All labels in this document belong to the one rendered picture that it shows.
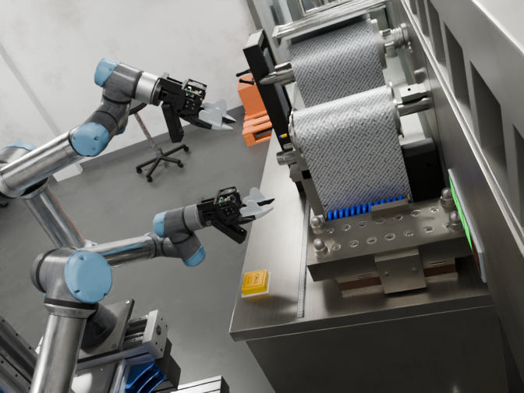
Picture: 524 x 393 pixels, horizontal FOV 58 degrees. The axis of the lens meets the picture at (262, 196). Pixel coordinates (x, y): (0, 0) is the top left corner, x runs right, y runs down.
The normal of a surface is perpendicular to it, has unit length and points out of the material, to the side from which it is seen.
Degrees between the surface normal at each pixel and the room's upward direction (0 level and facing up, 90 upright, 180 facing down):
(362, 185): 90
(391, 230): 0
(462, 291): 0
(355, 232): 0
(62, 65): 90
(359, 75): 92
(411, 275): 90
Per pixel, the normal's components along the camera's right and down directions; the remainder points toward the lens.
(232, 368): -0.35, -0.78
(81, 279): 0.84, -0.13
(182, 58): 0.00, 0.55
